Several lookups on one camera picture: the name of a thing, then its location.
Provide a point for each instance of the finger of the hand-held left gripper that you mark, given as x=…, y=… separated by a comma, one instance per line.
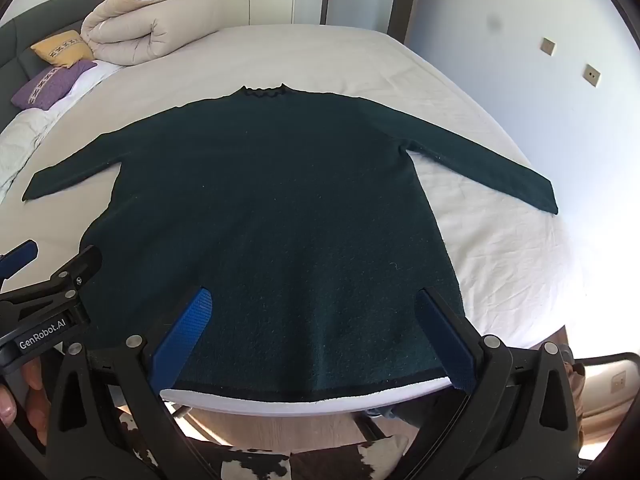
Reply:
x=20, y=257
x=80, y=270

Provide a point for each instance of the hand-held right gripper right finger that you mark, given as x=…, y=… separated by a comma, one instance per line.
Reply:
x=442, y=335

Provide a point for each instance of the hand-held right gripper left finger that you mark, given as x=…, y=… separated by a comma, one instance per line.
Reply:
x=187, y=330

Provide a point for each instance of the dark green sweater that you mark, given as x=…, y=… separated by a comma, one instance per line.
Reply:
x=280, y=220

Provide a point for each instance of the person's left hand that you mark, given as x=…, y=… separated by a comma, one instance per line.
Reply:
x=32, y=385

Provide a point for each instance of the white quilted blanket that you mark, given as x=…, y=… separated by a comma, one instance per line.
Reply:
x=20, y=145

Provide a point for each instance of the cowhide rug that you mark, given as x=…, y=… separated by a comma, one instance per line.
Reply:
x=260, y=462

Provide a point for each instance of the purple patterned pillow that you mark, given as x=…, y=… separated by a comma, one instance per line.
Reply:
x=47, y=85

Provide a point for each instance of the yellow patterned pillow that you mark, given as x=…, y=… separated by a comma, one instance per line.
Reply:
x=62, y=49

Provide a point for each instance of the grey padded headboard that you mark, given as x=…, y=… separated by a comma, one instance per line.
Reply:
x=30, y=25

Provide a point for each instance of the folded beige duvet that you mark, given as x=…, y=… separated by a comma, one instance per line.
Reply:
x=145, y=30

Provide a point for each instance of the bed with white sheet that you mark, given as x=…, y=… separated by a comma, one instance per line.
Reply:
x=325, y=55

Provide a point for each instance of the dark brown door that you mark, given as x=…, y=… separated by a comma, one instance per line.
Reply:
x=402, y=5

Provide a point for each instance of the white low wall socket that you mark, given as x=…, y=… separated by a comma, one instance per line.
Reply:
x=619, y=382

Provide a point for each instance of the beige wall socket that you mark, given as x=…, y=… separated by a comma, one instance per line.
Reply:
x=548, y=46
x=592, y=76

